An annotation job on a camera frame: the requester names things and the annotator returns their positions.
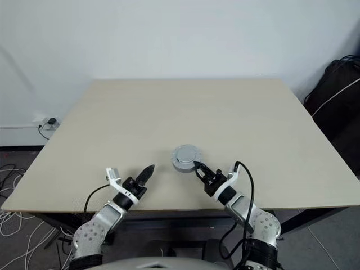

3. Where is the white floor cable bundle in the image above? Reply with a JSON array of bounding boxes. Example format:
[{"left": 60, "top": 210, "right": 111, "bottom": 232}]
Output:
[{"left": 0, "top": 165, "right": 65, "bottom": 270}]

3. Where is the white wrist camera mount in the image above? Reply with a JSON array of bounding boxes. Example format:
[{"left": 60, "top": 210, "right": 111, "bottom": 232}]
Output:
[
  {"left": 105, "top": 167, "right": 139, "bottom": 205},
  {"left": 212, "top": 164, "right": 240, "bottom": 203}
]

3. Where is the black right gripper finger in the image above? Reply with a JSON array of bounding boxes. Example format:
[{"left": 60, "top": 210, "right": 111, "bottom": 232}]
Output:
[
  {"left": 193, "top": 161, "right": 211, "bottom": 177},
  {"left": 195, "top": 168, "right": 209, "bottom": 184}
]

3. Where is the grey motor housing cover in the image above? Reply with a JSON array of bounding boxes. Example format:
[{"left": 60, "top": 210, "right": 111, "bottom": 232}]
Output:
[{"left": 171, "top": 143, "right": 204, "bottom": 173}]

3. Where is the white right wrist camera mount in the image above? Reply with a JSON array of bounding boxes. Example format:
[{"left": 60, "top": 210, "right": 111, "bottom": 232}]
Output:
[{"left": 212, "top": 164, "right": 240, "bottom": 203}]

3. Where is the white wall power socket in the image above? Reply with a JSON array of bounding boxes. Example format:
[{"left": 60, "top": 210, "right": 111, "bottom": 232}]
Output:
[{"left": 31, "top": 113, "right": 61, "bottom": 132}]

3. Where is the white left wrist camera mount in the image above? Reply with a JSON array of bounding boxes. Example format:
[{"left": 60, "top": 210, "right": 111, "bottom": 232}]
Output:
[{"left": 105, "top": 167, "right": 139, "bottom": 205}]

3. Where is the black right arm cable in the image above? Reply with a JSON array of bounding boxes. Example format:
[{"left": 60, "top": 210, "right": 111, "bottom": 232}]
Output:
[{"left": 220, "top": 160, "right": 255, "bottom": 260}]

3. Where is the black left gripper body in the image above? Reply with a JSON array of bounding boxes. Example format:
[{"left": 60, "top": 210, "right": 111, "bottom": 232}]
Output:
[{"left": 122, "top": 176, "right": 147, "bottom": 201}]

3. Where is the black table frame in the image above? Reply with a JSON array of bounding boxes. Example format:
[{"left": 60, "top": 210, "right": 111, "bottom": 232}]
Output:
[{"left": 30, "top": 208, "right": 350, "bottom": 246}]

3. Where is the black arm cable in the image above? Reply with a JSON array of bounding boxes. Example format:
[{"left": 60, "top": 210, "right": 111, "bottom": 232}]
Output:
[
  {"left": 83, "top": 183, "right": 111, "bottom": 213},
  {"left": 220, "top": 160, "right": 255, "bottom": 260}
]

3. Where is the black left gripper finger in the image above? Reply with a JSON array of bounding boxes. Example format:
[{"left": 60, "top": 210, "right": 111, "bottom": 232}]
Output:
[
  {"left": 136, "top": 164, "right": 154, "bottom": 186},
  {"left": 140, "top": 166, "right": 156, "bottom": 188}
]

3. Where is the black bag with white strap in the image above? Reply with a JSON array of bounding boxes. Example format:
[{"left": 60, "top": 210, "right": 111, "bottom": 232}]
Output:
[{"left": 303, "top": 55, "right": 360, "bottom": 158}]

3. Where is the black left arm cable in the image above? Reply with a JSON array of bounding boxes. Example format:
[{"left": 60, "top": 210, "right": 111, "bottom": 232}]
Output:
[{"left": 83, "top": 183, "right": 111, "bottom": 213}]

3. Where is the black adapter cord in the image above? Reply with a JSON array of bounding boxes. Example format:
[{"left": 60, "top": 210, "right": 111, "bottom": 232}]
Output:
[{"left": 37, "top": 124, "right": 50, "bottom": 140}]

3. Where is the grey robot torso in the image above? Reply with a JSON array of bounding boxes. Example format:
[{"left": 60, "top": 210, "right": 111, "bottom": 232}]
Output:
[{"left": 95, "top": 247, "right": 234, "bottom": 270}]

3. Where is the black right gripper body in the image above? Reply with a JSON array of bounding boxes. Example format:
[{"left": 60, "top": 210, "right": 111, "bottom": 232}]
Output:
[{"left": 202, "top": 168, "right": 228, "bottom": 198}]

